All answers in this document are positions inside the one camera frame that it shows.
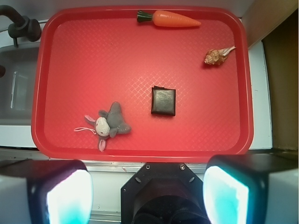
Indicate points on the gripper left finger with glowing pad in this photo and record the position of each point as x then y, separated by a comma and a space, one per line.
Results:
45, 192

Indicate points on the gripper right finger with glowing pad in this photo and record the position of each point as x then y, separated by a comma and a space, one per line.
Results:
252, 189

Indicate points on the grey plush bunny toy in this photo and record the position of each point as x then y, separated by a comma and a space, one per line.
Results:
107, 125

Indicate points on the grey sink basin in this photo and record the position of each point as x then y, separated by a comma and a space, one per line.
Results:
17, 84

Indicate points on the black leather wallet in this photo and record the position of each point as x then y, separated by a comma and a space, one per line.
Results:
163, 101

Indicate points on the brown spiral seashell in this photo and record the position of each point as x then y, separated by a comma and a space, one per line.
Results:
217, 56

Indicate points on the red plastic tray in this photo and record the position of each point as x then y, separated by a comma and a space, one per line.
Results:
94, 56

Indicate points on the black faucet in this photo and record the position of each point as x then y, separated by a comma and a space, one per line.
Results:
21, 26

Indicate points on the orange toy carrot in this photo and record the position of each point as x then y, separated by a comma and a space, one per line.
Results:
167, 19

